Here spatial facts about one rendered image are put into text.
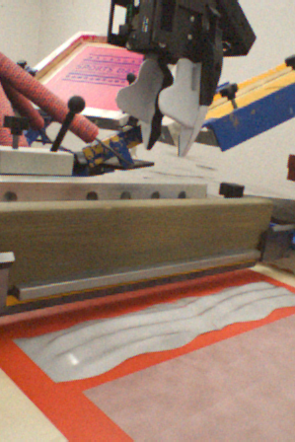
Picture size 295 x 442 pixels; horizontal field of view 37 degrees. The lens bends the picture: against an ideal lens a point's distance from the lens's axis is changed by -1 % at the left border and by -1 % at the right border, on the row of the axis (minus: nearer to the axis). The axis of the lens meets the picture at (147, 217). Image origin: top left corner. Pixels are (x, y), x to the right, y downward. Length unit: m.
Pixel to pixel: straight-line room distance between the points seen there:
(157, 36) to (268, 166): 2.39
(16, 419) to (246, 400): 0.16
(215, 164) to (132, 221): 2.58
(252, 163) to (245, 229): 2.25
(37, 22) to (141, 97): 4.64
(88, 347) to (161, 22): 0.29
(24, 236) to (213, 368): 0.19
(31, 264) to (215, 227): 0.24
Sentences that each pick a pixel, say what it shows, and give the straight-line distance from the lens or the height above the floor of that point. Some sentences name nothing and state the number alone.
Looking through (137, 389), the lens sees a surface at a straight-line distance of 0.34.
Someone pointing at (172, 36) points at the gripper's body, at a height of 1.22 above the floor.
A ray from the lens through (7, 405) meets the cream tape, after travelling 0.32.
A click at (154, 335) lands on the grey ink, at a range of 0.41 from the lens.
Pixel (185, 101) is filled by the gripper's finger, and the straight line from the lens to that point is 0.44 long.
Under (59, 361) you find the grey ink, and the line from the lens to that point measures 0.35.
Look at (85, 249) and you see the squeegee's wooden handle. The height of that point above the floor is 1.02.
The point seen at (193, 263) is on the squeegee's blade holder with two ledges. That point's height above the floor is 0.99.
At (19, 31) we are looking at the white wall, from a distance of 5.00.
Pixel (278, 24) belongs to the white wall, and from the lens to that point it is 2.90.
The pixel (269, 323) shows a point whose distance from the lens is 0.49.
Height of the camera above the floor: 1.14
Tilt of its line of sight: 12 degrees down
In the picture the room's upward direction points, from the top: 8 degrees clockwise
